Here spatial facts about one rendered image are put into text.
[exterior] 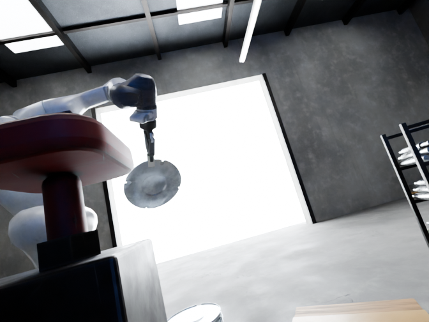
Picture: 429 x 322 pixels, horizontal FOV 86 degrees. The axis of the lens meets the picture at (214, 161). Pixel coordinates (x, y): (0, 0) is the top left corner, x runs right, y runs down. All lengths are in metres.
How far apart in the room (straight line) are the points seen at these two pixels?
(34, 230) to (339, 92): 5.82
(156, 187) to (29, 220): 0.66
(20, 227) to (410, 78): 7.16
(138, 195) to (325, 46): 5.89
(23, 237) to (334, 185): 5.00
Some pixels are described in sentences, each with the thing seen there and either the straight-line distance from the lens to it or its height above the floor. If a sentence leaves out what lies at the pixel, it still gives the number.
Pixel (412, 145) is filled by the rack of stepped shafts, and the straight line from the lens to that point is 2.01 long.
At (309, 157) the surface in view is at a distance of 5.13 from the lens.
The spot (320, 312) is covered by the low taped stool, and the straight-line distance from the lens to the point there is 0.91.
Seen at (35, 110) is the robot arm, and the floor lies 1.17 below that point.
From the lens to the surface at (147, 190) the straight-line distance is 1.22.
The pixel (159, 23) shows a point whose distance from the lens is 5.15.
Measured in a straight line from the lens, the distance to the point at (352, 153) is 5.60.
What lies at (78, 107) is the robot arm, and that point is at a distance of 1.02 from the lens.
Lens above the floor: 0.71
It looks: 12 degrees up
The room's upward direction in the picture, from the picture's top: 15 degrees counter-clockwise
